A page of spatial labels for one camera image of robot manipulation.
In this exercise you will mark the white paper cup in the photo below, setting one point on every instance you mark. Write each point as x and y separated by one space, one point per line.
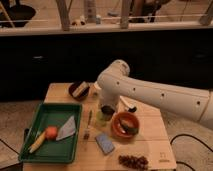
97 88

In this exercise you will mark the orange bowl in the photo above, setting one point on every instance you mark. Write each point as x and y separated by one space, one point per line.
128 118

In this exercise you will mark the green plastic cup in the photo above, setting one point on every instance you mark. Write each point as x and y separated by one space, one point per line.
99 118

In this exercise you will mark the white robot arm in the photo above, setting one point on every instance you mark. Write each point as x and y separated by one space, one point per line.
195 104

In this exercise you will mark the wooden table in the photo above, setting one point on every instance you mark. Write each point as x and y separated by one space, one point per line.
152 142

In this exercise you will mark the metal fork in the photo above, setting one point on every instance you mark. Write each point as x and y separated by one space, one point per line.
87 130

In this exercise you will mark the blue sponge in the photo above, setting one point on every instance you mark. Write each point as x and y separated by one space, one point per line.
104 143

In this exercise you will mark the green plastic tray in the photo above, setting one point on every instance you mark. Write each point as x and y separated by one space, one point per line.
52 151

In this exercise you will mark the bunch of dark grapes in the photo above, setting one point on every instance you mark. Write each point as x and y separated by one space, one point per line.
133 162

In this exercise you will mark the grey folded cloth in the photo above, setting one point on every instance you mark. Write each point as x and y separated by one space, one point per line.
68 129

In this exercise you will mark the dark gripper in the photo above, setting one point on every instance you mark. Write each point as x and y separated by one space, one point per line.
107 113

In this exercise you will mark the green item in bowl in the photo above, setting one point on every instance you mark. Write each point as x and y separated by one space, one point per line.
128 129

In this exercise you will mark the orange fruit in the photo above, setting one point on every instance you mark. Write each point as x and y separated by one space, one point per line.
51 132

